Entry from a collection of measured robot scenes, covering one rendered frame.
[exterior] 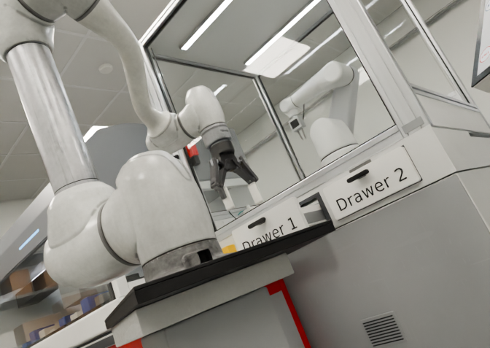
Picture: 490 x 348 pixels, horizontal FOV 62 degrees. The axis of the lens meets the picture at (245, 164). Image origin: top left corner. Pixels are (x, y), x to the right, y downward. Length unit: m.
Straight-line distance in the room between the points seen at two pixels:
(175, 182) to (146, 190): 0.06
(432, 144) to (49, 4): 1.03
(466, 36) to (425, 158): 3.47
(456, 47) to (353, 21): 3.33
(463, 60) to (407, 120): 3.38
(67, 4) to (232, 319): 0.80
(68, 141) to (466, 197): 0.99
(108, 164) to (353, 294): 1.30
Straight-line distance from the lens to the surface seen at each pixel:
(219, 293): 0.69
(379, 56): 1.31
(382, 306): 1.36
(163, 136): 1.35
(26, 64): 1.10
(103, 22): 1.14
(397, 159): 1.24
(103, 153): 2.13
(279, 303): 1.44
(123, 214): 0.82
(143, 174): 0.80
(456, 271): 1.26
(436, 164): 1.23
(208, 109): 1.30
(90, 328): 2.12
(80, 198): 0.92
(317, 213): 1.35
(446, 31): 4.71
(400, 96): 1.27
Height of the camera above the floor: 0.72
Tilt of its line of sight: 16 degrees up
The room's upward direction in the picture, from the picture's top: 23 degrees counter-clockwise
